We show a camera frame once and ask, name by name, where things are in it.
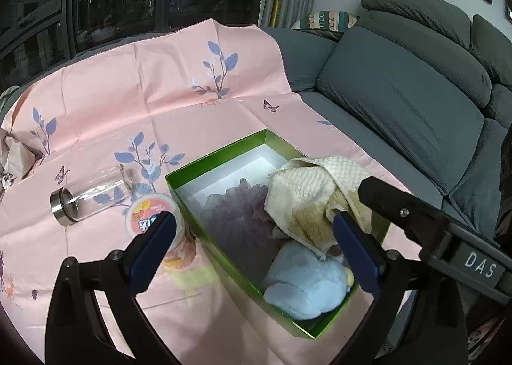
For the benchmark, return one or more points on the light blue plush toy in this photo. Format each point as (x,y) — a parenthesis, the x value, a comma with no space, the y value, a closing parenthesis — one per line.
(305,286)

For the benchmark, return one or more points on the purple mesh bath sponge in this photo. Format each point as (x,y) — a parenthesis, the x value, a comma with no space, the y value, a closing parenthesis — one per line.
(239,225)

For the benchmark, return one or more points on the clear glass bottle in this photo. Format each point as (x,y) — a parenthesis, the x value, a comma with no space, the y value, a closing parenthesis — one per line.
(92,194)

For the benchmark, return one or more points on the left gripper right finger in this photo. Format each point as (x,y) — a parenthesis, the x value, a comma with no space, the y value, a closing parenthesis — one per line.
(363,253)

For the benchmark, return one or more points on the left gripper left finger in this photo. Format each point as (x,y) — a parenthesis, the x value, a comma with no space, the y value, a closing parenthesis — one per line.
(145,253)

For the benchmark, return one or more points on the crumpled beige cloth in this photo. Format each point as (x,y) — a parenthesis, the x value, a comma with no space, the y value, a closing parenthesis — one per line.
(17,160)

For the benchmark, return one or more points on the cream yellow towel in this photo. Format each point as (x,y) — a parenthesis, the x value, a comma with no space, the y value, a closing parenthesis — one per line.
(305,195)

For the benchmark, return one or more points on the striped throw pillow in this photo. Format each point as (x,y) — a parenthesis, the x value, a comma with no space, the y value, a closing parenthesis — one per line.
(326,20)

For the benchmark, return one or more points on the green cardboard box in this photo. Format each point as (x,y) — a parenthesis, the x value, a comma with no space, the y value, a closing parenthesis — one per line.
(254,158)

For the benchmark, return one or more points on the right framed painting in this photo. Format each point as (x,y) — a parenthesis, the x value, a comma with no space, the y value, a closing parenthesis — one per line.
(508,13)

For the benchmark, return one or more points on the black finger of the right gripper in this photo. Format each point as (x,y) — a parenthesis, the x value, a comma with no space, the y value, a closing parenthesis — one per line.
(422,223)

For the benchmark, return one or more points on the grey fabric sofa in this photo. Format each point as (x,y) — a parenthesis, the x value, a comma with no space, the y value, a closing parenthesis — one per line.
(424,88)

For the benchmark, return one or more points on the pink floral tablecloth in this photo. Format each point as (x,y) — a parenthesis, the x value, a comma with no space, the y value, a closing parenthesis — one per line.
(152,106)

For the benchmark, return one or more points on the pink lidded plastic jar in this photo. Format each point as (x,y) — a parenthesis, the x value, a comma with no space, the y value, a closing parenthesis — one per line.
(142,213)

